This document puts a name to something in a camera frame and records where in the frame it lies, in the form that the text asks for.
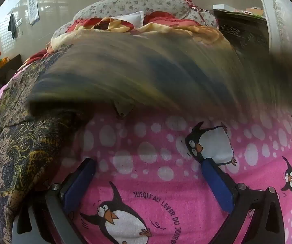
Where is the dark cloth hanging on wall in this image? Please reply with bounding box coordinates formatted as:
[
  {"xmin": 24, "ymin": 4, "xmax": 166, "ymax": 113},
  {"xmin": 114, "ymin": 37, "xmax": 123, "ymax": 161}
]
[{"xmin": 7, "ymin": 13, "xmax": 17, "ymax": 39}]

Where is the wall poster calendar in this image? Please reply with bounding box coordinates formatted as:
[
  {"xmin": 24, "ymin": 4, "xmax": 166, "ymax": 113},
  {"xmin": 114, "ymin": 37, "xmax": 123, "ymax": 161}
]
[{"xmin": 27, "ymin": 0, "xmax": 40, "ymax": 25}]

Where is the dark floral batik garment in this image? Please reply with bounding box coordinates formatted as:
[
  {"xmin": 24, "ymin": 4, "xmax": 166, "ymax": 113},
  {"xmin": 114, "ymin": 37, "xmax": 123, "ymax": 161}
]
[{"xmin": 0, "ymin": 33, "xmax": 292, "ymax": 243}]

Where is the white ornate upholstered chair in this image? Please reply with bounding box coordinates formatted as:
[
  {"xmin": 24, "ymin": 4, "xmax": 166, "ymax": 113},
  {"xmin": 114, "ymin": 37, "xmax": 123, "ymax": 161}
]
[{"xmin": 261, "ymin": 0, "xmax": 292, "ymax": 53}]

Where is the red and gold satin quilt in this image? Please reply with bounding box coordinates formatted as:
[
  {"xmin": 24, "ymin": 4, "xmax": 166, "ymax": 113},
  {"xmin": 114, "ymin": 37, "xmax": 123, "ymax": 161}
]
[{"xmin": 24, "ymin": 11, "xmax": 231, "ymax": 65}]

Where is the pink penguin bed blanket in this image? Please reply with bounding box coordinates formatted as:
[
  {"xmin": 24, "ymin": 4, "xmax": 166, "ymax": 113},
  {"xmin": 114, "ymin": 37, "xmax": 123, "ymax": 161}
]
[{"xmin": 0, "ymin": 83, "xmax": 292, "ymax": 244}]

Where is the white small pillow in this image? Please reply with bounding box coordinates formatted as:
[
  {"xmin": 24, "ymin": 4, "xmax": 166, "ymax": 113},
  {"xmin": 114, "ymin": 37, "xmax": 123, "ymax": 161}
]
[{"xmin": 113, "ymin": 11, "xmax": 144, "ymax": 29}]

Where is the grey floral pillow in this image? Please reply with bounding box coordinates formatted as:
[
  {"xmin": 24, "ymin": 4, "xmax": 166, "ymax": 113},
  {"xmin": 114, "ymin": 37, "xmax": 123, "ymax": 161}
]
[{"xmin": 53, "ymin": 0, "xmax": 218, "ymax": 38}]

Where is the dark carved wooden cabinet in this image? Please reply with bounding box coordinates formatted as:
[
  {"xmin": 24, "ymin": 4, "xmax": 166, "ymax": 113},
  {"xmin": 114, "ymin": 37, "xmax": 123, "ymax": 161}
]
[{"xmin": 211, "ymin": 9, "xmax": 269, "ymax": 53}]

